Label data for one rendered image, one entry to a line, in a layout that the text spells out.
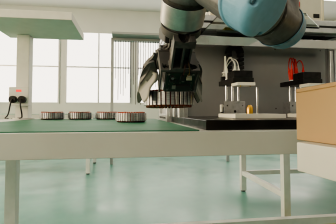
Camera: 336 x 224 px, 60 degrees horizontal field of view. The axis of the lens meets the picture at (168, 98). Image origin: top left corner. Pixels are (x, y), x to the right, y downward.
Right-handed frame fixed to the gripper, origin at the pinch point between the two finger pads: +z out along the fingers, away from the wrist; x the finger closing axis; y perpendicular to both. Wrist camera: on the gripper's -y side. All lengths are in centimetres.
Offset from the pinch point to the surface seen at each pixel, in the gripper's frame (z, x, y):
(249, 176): 183, 104, -87
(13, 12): 17, -54, -69
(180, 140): 1.3, 1.5, 10.7
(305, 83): 13, 50, -21
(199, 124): 6.7, 8.0, 1.9
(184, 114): 23.3, 9.4, -16.8
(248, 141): 1.7, 15.9, 11.1
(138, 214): 174, 1, -54
